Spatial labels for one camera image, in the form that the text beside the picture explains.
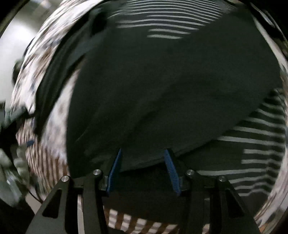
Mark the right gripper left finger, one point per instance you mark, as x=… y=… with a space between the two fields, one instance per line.
x=59 y=212

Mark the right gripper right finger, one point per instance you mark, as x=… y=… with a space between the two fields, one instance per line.
x=202 y=195

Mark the black striped sweater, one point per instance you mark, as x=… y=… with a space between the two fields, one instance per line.
x=197 y=78

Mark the floral bed blanket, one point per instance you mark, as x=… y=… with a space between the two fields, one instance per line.
x=47 y=158

